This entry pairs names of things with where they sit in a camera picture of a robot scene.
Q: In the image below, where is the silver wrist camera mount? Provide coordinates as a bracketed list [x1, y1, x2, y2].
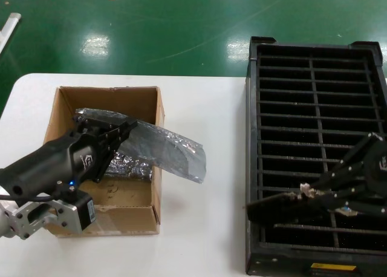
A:
[11, 187, 97, 240]

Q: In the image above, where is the black slotted plastic container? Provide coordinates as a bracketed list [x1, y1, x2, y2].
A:
[244, 36, 387, 276]

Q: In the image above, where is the graphics card with silver bracket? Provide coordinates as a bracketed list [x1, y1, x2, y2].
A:
[246, 182, 353, 222]

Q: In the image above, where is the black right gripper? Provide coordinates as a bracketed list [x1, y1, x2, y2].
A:
[308, 132, 387, 217]

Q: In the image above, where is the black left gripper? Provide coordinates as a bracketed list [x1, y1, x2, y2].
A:
[0, 113, 138, 203]

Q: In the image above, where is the grey antistatic bag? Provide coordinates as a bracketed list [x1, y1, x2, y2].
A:
[104, 151, 154, 181]
[74, 107, 208, 184]

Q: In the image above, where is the open brown cardboard box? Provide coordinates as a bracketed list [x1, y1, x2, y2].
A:
[42, 85, 166, 237]

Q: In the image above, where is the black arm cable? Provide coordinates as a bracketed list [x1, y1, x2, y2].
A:
[0, 192, 58, 204]

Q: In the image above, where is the white pipe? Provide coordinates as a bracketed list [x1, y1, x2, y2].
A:
[0, 13, 22, 56]

